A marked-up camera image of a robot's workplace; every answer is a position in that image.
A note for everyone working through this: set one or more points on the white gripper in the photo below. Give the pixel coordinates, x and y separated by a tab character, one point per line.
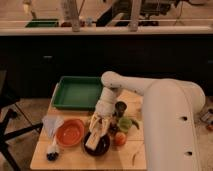
97	121

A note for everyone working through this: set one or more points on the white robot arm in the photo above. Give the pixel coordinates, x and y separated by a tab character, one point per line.
168	108

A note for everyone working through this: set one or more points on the orange bowl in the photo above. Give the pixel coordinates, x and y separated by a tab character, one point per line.
70	133

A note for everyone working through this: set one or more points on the green cup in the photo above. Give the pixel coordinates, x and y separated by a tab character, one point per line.
124	124

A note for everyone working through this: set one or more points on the orange fruit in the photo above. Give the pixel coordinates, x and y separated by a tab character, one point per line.
120	139

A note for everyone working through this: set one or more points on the green chili pepper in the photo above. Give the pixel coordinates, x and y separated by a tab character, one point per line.
135	123

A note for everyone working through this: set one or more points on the green bin in background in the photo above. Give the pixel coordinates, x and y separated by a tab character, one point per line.
43	23

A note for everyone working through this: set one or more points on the bunch of dark grapes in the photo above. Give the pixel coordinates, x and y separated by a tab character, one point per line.
113	129

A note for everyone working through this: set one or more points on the dark purple bowl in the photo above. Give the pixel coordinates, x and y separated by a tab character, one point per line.
102	147

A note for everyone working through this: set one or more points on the cream rectangular eraser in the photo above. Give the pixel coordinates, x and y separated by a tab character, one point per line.
93	140

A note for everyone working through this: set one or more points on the green plastic tray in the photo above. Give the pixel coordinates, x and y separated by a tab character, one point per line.
77	93

